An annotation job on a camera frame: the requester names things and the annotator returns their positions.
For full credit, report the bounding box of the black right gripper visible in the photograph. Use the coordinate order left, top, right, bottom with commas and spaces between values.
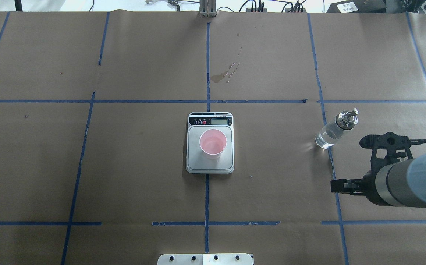
330, 132, 421, 197

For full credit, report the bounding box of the glass sauce bottle metal spout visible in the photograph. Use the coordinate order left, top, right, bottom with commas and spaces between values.
315, 108, 359, 149

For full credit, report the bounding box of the pink paper cup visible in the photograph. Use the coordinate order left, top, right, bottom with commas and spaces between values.
199, 129, 227, 159

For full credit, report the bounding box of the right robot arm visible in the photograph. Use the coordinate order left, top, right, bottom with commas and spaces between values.
330, 132, 426, 208

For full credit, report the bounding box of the white digital kitchen scale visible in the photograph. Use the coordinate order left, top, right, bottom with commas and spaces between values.
185, 112, 235, 174

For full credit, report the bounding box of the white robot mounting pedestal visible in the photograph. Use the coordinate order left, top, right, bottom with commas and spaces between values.
157, 253, 255, 265

